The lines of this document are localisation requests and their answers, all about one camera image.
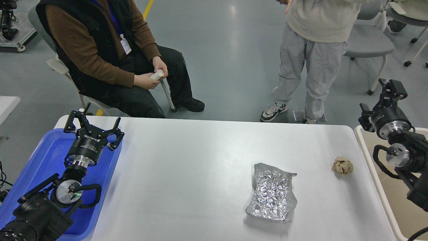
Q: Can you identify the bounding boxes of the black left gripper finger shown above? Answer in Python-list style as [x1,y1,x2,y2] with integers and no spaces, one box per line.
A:
[100,117,124,151]
[64,110,90,135]

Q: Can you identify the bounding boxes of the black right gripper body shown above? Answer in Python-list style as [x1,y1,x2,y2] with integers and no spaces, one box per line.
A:
[370,106,412,139]

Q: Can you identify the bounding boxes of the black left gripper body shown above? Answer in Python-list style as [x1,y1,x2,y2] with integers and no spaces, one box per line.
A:
[65,129,107,166]

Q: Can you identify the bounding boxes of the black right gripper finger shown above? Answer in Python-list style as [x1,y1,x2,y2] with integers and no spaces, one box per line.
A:
[379,78,408,110]
[358,103,375,132]

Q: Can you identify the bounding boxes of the silver foil bag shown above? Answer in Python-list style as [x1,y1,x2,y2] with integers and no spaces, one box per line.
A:
[245,163,298,223]

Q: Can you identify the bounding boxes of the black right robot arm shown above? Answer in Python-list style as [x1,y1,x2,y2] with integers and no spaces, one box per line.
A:
[354,78,428,241]

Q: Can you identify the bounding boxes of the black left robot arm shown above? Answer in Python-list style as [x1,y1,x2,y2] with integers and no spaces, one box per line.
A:
[1,111,124,241]

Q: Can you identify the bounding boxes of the blue plastic tray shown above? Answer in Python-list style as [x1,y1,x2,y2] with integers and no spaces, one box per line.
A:
[0,129,122,241]

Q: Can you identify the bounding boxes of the crumpled brown paper ball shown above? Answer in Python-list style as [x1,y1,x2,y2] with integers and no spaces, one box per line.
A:
[332,157,354,175]

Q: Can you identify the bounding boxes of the grey office chair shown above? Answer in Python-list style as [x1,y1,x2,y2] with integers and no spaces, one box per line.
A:
[344,0,395,95]

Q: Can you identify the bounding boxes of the white chair under seated person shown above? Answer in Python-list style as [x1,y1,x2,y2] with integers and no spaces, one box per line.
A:
[28,5,178,117]

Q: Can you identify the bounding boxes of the metal floor plate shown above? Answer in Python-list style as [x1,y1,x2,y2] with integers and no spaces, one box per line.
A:
[293,111,327,123]

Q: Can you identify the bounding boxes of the white side table corner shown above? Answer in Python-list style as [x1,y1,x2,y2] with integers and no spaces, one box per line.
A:
[0,96,20,124]

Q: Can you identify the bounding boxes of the white paper cup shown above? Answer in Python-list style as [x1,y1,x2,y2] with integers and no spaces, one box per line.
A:
[150,69,165,81]

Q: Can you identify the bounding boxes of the grey chair at top right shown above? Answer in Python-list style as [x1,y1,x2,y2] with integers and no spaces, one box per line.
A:
[374,0,428,67]

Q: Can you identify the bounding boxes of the seated person brown sweater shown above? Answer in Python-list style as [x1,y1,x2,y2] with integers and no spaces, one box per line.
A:
[36,0,205,118]

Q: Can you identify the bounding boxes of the standing person grey clothes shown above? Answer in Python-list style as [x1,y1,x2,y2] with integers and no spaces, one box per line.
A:
[260,0,366,124]

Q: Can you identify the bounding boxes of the beige plastic bin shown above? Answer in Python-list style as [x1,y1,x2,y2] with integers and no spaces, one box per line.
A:
[354,126,428,241]

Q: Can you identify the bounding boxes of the robot stand at far left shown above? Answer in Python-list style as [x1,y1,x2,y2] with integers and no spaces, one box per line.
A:
[1,0,38,52]

